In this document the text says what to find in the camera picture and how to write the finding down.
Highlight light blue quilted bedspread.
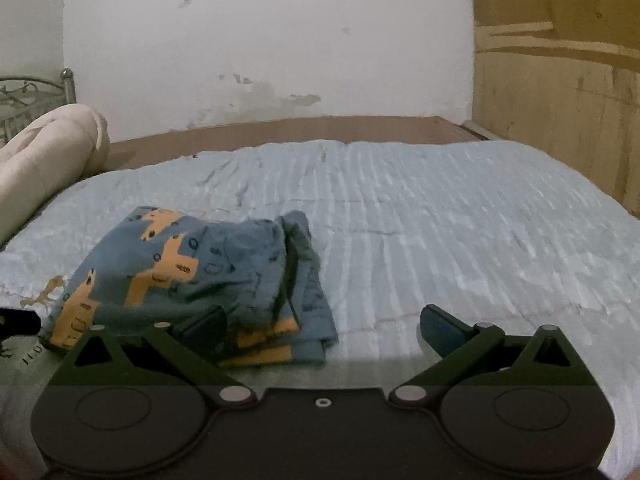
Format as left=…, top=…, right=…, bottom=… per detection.
left=0, top=139, right=640, bottom=480

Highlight metal bed headboard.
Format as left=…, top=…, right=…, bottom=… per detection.
left=0, top=67, right=77, bottom=147

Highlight brown wooden headboard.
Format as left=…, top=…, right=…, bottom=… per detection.
left=102, top=115, right=488, bottom=173

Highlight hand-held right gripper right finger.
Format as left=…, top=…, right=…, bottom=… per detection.
left=390, top=304, right=598, bottom=407

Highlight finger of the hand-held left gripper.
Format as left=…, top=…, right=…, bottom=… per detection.
left=0, top=307, right=42, bottom=337

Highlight blue pants with orange print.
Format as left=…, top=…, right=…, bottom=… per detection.
left=39, top=205, right=340, bottom=367

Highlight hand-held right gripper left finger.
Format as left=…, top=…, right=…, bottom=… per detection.
left=50, top=305, right=256, bottom=407

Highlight cream rolled blanket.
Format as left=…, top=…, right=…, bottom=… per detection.
left=0, top=104, right=112, bottom=251

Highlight light wooden wardrobe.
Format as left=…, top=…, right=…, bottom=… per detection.
left=460, top=0, right=640, bottom=208

